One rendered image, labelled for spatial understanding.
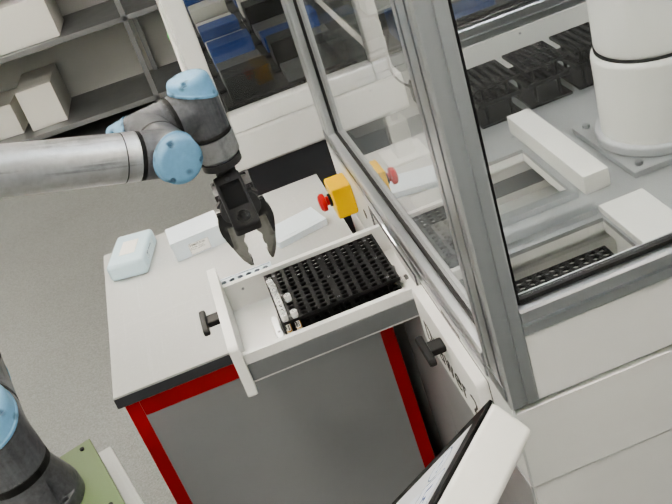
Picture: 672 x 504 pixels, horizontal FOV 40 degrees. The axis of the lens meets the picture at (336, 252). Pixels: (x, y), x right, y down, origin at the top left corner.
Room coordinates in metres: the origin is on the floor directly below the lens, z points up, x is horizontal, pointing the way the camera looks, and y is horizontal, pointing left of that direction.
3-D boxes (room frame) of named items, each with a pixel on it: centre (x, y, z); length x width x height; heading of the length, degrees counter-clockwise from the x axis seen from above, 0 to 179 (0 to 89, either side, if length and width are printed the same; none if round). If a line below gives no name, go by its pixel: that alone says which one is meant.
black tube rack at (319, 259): (1.44, 0.03, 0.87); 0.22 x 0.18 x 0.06; 95
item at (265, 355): (1.44, 0.02, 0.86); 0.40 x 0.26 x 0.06; 95
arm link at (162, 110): (1.43, 0.23, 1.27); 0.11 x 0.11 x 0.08; 20
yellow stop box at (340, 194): (1.78, -0.05, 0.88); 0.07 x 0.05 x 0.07; 5
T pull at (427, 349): (1.14, -0.09, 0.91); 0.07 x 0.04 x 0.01; 5
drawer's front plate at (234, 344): (1.42, 0.23, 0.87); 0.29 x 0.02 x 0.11; 5
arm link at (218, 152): (1.48, 0.14, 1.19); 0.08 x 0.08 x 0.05
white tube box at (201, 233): (2.00, 0.31, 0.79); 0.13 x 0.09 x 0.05; 98
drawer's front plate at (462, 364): (1.14, -0.12, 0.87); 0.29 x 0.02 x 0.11; 5
